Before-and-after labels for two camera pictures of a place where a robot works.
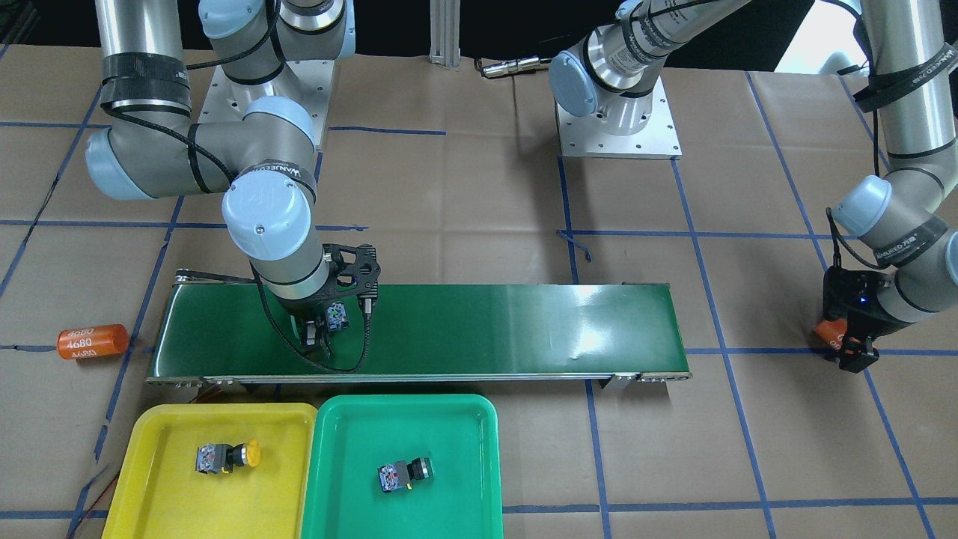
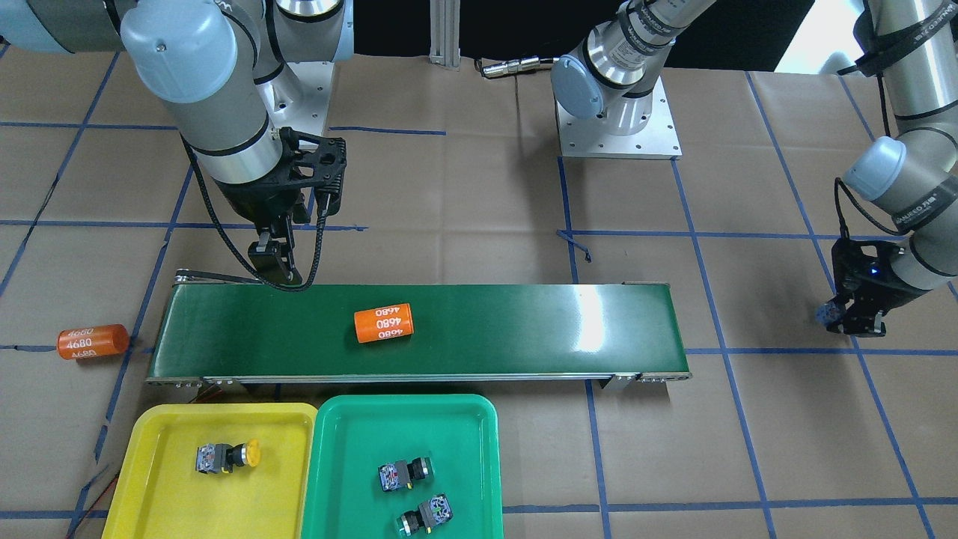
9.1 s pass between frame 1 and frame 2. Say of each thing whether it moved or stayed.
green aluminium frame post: stayed
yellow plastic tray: stayed
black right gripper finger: moved
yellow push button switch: stayed
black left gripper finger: moved
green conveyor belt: stayed
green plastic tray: stayed
